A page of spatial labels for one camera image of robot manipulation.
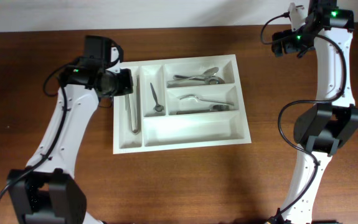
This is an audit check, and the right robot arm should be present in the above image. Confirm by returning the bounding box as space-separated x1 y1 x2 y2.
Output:
267 1 358 223

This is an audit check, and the small silver teaspoon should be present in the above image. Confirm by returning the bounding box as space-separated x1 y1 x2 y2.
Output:
150 83 164 113

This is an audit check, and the silver fork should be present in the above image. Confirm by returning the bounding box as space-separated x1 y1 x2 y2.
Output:
176 105 230 114
179 95 235 106

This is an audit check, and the white plastic cutlery tray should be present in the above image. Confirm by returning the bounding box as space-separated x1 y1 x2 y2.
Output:
113 54 252 154

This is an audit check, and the black cable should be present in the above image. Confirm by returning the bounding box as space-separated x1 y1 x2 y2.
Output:
0 39 125 224
259 11 348 223

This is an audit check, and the right black cable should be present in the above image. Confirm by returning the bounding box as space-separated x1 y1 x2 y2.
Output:
259 11 348 223

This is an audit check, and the left black cable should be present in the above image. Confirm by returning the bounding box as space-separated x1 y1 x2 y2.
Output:
0 39 125 224

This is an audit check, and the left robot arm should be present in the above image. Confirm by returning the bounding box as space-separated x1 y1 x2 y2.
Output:
0 35 133 223

